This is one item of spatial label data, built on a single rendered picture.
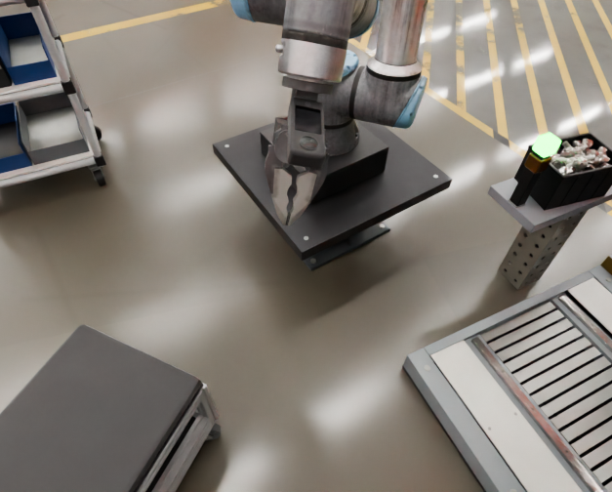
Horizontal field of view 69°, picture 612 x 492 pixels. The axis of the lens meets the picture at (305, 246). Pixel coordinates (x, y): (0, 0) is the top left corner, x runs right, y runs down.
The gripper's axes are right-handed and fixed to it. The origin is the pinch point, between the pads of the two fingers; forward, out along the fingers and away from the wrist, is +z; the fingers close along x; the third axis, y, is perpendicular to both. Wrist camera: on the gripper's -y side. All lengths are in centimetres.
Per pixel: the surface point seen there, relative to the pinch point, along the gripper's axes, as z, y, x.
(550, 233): 13, 53, -86
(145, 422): 51, 9, 21
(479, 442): 60, 16, -60
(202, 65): -9, 216, 37
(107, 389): 49, 16, 31
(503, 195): 2, 47, -63
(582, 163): -10, 39, -76
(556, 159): -10, 42, -71
